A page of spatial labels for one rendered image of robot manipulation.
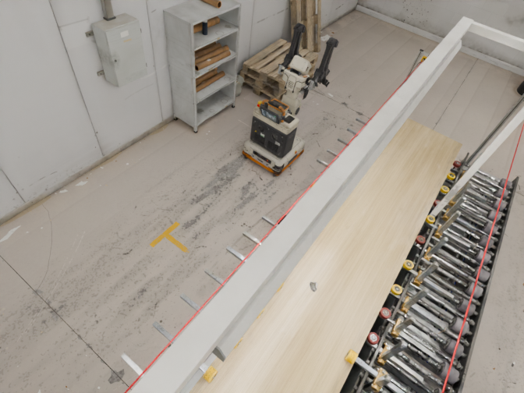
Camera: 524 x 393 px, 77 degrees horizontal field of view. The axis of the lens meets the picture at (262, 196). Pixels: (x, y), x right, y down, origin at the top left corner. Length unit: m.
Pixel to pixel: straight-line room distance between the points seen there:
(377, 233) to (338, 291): 0.71
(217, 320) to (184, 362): 0.11
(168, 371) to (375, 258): 2.38
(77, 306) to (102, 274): 0.36
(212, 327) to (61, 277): 3.16
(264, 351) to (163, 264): 1.67
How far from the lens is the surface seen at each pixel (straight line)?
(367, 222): 3.15
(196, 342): 0.81
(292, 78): 4.09
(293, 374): 2.43
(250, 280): 0.86
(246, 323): 0.93
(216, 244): 3.76
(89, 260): 3.89
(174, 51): 4.54
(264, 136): 4.26
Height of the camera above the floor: 3.24
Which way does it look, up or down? 50 degrees down
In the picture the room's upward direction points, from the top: 11 degrees clockwise
